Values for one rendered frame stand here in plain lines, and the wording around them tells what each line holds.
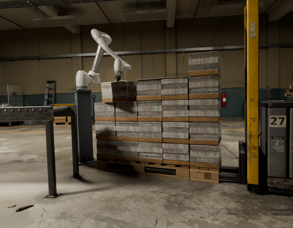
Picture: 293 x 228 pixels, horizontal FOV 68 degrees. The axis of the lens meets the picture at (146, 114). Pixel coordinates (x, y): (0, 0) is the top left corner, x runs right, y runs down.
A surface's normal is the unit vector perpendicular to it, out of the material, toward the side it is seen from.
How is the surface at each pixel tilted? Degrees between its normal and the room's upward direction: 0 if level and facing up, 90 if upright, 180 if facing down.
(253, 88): 90
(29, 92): 90
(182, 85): 90
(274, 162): 90
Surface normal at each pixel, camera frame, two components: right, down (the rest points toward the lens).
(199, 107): -0.37, 0.06
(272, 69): -0.10, 0.05
